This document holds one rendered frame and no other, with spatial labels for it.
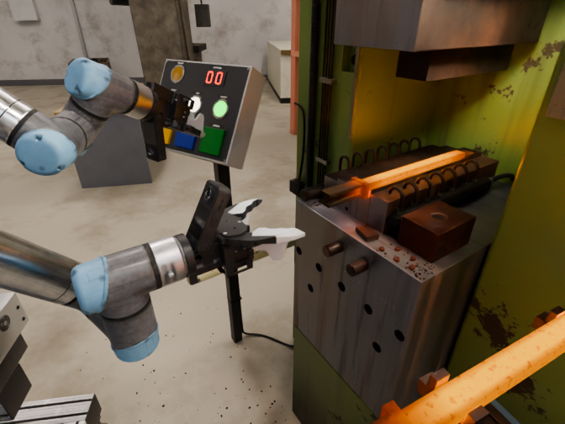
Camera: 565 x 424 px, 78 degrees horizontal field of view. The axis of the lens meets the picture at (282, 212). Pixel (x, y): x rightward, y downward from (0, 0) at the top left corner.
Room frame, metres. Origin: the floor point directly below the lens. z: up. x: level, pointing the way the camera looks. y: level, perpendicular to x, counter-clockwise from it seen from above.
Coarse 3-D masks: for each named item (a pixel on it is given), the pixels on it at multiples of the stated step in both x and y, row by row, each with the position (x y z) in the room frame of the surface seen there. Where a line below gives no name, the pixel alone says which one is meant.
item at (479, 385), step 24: (528, 336) 0.28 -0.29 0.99; (552, 336) 0.28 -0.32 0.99; (504, 360) 0.25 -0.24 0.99; (528, 360) 0.25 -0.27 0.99; (456, 384) 0.22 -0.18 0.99; (480, 384) 0.22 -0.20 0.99; (504, 384) 0.22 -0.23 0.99; (384, 408) 0.19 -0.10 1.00; (408, 408) 0.20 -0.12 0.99; (432, 408) 0.20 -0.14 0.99; (456, 408) 0.20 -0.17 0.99
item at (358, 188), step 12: (444, 156) 0.84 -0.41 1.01; (456, 156) 0.85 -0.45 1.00; (396, 168) 0.76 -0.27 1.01; (408, 168) 0.76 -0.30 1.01; (420, 168) 0.77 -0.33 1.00; (360, 180) 0.68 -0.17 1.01; (372, 180) 0.69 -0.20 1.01; (384, 180) 0.70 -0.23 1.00; (324, 192) 0.63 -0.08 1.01; (336, 192) 0.63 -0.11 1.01; (348, 192) 0.65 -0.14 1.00; (360, 192) 0.67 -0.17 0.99; (324, 204) 0.63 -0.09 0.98; (336, 204) 0.63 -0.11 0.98
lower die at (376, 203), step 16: (384, 160) 0.89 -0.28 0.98; (400, 160) 0.86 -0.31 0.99; (416, 160) 0.86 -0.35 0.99; (464, 160) 0.85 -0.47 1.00; (480, 160) 0.86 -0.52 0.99; (496, 160) 0.86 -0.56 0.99; (336, 176) 0.78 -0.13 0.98; (352, 176) 0.76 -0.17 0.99; (368, 176) 0.76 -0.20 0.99; (416, 176) 0.74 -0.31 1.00; (448, 176) 0.75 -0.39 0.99; (480, 176) 0.81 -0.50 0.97; (384, 192) 0.67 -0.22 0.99; (432, 192) 0.70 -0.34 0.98; (352, 208) 0.70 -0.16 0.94; (368, 208) 0.66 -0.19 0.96; (384, 208) 0.63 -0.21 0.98; (368, 224) 0.66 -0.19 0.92; (384, 224) 0.62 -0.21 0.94
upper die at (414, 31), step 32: (352, 0) 0.75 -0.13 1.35; (384, 0) 0.68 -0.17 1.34; (416, 0) 0.63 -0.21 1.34; (448, 0) 0.66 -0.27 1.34; (480, 0) 0.71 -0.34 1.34; (512, 0) 0.76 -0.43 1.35; (544, 0) 0.83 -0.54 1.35; (352, 32) 0.74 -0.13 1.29; (384, 32) 0.68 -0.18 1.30; (416, 32) 0.62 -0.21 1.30; (448, 32) 0.67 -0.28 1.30; (480, 32) 0.72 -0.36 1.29; (512, 32) 0.78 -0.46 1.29
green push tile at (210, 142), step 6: (204, 132) 0.98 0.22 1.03; (210, 132) 0.97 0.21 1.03; (216, 132) 0.96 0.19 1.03; (222, 132) 0.95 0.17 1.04; (204, 138) 0.97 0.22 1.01; (210, 138) 0.96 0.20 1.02; (216, 138) 0.95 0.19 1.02; (222, 138) 0.95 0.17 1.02; (204, 144) 0.96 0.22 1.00; (210, 144) 0.95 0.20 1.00; (216, 144) 0.94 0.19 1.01; (222, 144) 0.94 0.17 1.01; (198, 150) 0.96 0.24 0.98; (204, 150) 0.95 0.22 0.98; (210, 150) 0.94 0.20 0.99; (216, 150) 0.94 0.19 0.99
